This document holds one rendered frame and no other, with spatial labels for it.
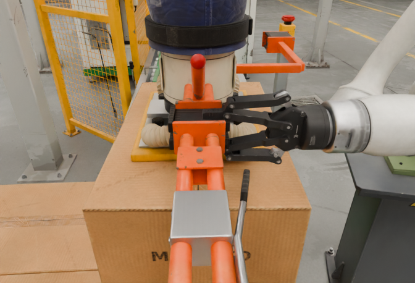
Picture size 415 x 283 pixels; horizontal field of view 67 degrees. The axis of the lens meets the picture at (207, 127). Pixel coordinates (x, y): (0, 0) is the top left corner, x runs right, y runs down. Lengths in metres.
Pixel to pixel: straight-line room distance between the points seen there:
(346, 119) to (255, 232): 0.25
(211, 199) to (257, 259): 0.32
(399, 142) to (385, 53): 0.24
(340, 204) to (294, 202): 1.52
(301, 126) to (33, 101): 1.83
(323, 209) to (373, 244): 0.69
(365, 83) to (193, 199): 0.49
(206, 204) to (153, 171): 0.31
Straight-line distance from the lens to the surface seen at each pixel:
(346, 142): 0.54
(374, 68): 0.75
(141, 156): 0.67
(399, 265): 1.49
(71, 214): 1.22
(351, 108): 0.54
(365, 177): 1.06
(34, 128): 2.26
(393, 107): 0.57
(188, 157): 0.43
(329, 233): 1.91
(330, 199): 2.12
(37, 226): 1.23
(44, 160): 2.38
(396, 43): 0.75
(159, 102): 0.81
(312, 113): 0.52
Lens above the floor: 1.35
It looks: 30 degrees down
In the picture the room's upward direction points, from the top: straight up
